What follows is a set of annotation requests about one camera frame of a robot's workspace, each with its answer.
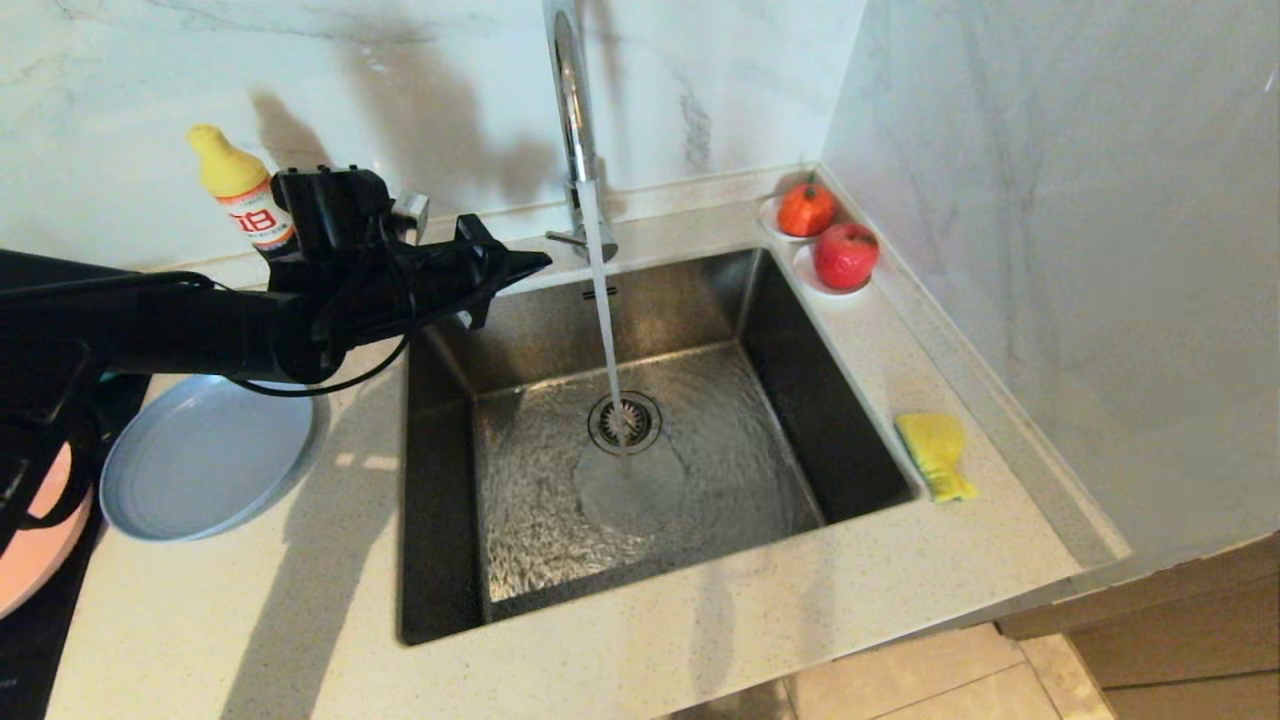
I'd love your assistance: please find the small white dish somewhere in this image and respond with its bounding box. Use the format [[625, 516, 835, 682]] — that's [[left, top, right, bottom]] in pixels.
[[793, 246, 874, 300], [757, 196, 836, 247]]

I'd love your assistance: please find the pink plate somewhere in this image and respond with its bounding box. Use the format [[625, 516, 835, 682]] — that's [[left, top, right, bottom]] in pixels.
[[0, 445, 96, 621]]

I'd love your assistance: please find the light blue plate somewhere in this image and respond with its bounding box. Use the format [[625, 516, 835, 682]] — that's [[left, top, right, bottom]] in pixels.
[[99, 375, 317, 543]]

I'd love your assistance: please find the orange detergent bottle yellow cap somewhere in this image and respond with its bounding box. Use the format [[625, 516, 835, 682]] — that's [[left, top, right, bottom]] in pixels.
[[187, 124, 301, 257]]

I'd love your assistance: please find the orange toy persimmon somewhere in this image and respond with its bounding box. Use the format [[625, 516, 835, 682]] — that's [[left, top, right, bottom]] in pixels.
[[777, 177, 838, 241]]

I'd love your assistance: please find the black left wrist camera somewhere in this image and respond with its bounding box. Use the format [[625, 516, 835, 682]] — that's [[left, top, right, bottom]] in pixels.
[[390, 191, 432, 243]]

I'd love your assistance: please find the yellow green sponge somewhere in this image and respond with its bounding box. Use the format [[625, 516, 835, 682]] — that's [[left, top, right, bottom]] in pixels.
[[893, 412, 979, 504]]

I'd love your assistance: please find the metal sink drain strainer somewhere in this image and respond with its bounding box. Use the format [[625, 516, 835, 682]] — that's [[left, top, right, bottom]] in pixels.
[[588, 390, 664, 457]]

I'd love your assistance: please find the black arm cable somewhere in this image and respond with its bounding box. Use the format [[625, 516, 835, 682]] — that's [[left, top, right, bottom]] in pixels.
[[225, 290, 413, 399]]

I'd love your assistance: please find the brown wooden cabinet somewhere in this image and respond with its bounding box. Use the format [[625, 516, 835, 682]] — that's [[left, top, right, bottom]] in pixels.
[[995, 530, 1280, 720]]

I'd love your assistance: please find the clear water stream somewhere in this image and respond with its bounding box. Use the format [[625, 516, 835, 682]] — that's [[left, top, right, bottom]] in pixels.
[[578, 183, 635, 456]]

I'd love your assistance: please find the black induction cooktop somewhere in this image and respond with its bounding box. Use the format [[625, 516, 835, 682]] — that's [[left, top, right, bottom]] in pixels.
[[0, 375, 151, 720]]

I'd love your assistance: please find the red toy apple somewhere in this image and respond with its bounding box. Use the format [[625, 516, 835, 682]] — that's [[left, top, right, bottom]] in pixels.
[[812, 223, 880, 293]]

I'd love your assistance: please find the stainless steel sink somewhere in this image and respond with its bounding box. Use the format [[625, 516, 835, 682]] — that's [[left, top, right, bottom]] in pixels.
[[400, 248, 916, 647]]

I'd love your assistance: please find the chrome faucet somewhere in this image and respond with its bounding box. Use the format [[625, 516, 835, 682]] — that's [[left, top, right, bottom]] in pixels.
[[544, 0, 619, 267]]

